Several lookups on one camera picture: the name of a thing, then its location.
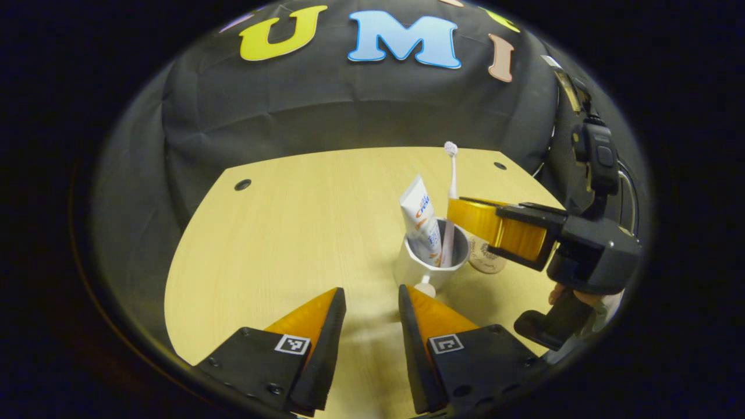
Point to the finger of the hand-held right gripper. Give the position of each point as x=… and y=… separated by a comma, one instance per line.
x=477, y=221

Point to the wooden desktop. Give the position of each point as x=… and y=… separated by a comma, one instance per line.
x=291, y=233

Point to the round cork coaster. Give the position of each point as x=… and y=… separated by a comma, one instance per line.
x=488, y=261

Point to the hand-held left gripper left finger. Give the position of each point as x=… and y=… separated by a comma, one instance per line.
x=329, y=349

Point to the white toothpaste tube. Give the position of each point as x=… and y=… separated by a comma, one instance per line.
x=420, y=215

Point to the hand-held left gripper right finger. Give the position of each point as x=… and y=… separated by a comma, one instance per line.
x=410, y=349

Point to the pink toothbrush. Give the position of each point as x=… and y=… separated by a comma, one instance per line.
x=452, y=174

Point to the black backdrop cloth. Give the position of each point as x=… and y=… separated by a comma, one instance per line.
x=349, y=105

